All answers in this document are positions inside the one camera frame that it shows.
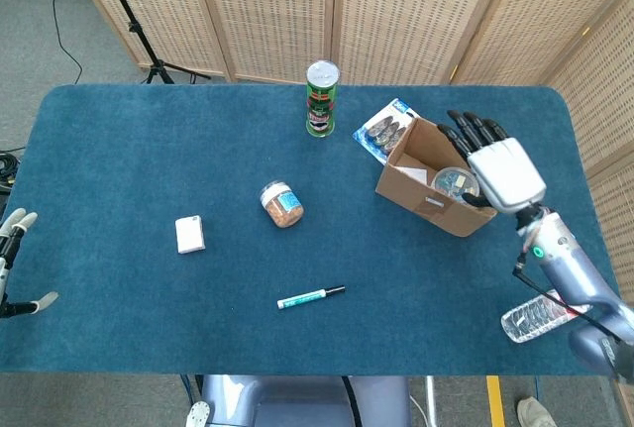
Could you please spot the yellow floor tape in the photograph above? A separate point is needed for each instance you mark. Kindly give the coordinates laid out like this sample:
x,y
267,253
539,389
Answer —
x,y
495,402

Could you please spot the clear jar of binder clips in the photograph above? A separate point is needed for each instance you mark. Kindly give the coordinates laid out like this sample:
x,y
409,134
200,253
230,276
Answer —
x,y
453,181

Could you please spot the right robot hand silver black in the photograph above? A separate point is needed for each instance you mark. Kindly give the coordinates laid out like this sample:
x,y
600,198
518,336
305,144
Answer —
x,y
505,174

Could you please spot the white tissue pack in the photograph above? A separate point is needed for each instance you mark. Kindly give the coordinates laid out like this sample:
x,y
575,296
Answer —
x,y
189,235

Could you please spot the blue table cloth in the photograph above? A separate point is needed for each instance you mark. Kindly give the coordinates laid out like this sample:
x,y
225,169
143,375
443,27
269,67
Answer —
x,y
148,149

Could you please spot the white shoe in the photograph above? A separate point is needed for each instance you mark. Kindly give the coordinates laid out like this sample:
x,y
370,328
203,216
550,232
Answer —
x,y
535,412

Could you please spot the clear plastic water bottle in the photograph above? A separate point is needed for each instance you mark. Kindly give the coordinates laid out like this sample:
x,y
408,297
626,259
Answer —
x,y
530,320

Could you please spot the green white marker pen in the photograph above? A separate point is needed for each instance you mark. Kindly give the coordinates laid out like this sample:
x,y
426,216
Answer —
x,y
304,298

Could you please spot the brown cardboard box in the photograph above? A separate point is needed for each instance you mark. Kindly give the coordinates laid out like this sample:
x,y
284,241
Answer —
x,y
426,206

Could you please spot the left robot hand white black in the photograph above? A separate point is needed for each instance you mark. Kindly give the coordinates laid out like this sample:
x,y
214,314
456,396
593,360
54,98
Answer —
x,y
12,241

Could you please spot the silver blue robot torso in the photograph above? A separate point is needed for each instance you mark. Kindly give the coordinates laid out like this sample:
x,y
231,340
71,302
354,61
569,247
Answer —
x,y
297,402

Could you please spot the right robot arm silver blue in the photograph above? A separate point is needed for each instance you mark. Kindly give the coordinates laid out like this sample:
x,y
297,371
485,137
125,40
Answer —
x,y
569,268

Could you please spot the blue blister pack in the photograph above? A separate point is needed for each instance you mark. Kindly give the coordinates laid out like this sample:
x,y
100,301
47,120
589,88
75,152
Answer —
x,y
384,132

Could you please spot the green Pringles can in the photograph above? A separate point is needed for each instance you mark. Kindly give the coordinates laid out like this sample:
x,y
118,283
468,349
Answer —
x,y
322,105

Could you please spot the pale yellow sticky notes pad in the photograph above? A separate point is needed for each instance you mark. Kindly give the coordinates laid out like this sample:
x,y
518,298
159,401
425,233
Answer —
x,y
413,173

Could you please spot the black tripod stand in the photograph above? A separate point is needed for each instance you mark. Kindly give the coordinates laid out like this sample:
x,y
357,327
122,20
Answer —
x,y
136,33

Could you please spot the clear jar of brown snacks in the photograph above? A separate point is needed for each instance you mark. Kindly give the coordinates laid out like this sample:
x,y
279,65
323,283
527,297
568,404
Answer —
x,y
283,206

